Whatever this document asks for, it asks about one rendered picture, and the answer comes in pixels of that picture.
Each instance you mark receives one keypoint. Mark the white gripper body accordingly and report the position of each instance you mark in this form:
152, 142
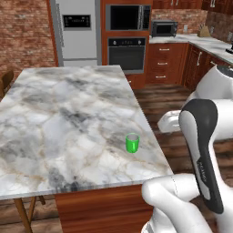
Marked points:
169, 122

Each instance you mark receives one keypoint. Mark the wooden base cupboard run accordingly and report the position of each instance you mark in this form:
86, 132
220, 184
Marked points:
197, 65

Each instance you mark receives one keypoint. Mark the wooden island base cabinet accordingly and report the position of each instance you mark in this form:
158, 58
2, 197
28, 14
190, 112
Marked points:
103, 210

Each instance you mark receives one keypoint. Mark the black countertop toaster oven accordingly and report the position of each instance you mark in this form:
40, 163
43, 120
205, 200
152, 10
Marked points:
164, 28

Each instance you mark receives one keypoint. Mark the white wall socket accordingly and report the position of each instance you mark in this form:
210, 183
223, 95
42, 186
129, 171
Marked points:
185, 28

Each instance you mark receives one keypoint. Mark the wooden oven housing cabinet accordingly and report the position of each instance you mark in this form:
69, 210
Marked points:
104, 36

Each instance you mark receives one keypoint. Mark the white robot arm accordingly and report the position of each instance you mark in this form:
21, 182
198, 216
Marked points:
170, 200

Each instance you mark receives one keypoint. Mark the built-in black microwave oven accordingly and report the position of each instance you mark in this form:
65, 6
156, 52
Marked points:
128, 17

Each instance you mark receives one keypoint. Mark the wooden chair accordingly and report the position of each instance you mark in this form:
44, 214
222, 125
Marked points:
6, 80

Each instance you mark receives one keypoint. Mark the wooden drawer cabinet run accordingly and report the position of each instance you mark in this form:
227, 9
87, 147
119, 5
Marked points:
165, 63

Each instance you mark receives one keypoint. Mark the grey fridge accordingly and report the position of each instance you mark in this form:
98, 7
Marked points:
79, 42

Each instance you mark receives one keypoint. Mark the wooden knife block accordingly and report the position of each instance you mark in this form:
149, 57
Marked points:
204, 31

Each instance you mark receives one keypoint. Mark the wooden wall cupboards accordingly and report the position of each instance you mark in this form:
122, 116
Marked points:
182, 3

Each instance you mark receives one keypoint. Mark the green mug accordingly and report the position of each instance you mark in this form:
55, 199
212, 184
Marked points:
132, 145

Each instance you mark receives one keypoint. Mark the wooden stool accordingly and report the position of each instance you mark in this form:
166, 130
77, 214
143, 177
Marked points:
22, 212

